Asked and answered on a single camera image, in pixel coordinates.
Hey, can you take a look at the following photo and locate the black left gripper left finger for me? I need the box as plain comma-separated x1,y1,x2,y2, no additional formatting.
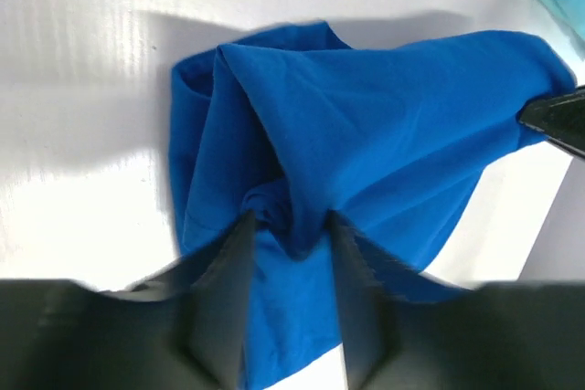
1,213,255,389

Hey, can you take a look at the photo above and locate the blue printed t-shirt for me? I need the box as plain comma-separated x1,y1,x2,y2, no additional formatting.
168,23,576,389

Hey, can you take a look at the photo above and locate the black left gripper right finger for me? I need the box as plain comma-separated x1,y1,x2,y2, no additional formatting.
327,212,584,389

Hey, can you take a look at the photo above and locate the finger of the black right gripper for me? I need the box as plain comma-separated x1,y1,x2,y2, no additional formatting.
517,86,585,157

